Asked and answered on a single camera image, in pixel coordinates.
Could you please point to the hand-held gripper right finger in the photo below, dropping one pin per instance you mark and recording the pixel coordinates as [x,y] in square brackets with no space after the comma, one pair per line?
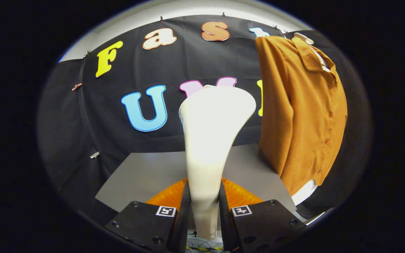
[224,225]

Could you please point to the white clip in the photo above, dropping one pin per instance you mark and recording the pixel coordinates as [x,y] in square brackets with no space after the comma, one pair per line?
[94,155]

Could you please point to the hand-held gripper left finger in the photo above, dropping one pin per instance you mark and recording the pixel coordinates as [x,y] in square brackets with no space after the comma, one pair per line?
[185,218]

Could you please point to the white garment hanger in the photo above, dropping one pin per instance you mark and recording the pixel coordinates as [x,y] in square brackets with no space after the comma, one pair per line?
[302,36]

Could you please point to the row of black clips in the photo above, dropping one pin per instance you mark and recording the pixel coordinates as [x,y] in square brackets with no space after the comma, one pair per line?
[223,15]

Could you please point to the black backdrop cloth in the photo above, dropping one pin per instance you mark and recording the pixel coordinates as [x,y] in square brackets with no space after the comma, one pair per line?
[100,116]

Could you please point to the orange-brown button shirt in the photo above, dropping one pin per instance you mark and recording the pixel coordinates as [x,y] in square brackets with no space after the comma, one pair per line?
[294,123]

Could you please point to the pink clip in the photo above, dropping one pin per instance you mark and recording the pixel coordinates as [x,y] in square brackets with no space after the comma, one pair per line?
[76,86]

